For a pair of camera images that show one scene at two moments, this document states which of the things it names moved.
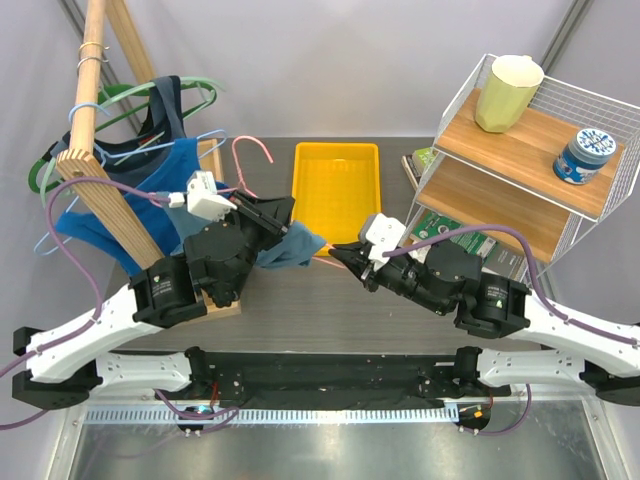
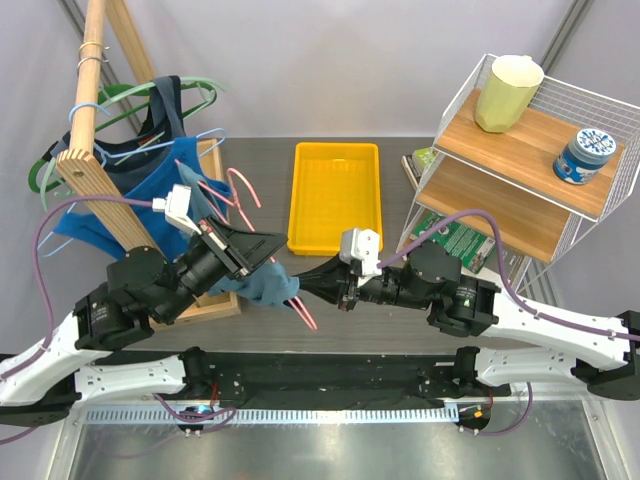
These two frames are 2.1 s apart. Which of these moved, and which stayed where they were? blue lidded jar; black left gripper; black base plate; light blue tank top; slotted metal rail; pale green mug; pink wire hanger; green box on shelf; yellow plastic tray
Moved: light blue tank top; black left gripper; pink wire hanger
Stayed: black base plate; yellow plastic tray; slotted metal rail; blue lidded jar; pale green mug; green box on shelf
